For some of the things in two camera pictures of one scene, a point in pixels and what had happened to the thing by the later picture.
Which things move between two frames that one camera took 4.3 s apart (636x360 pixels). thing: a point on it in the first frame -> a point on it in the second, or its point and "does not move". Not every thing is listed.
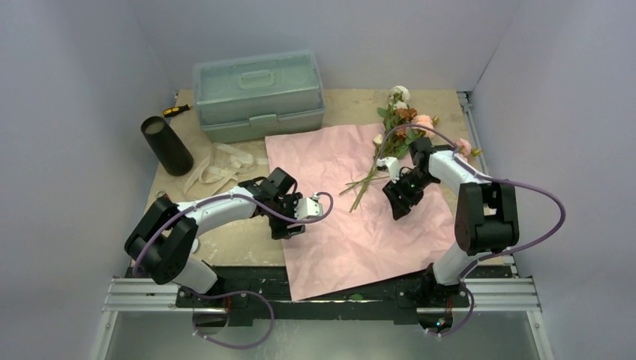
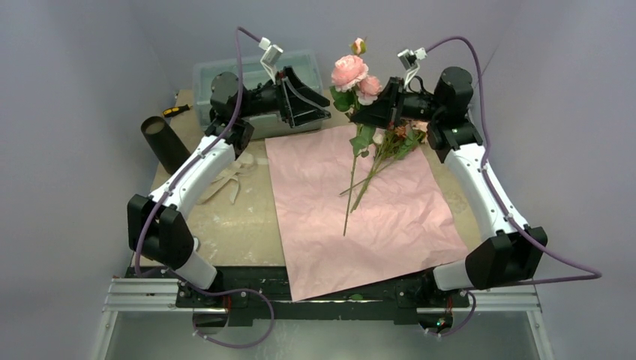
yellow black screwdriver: [168, 112] does not move
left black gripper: [280, 229] -> [297, 103]
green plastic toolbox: [259, 95] does not move
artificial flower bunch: [400, 124] does not move
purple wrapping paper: [361, 240] does not move
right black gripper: [401, 194] -> [394, 99]
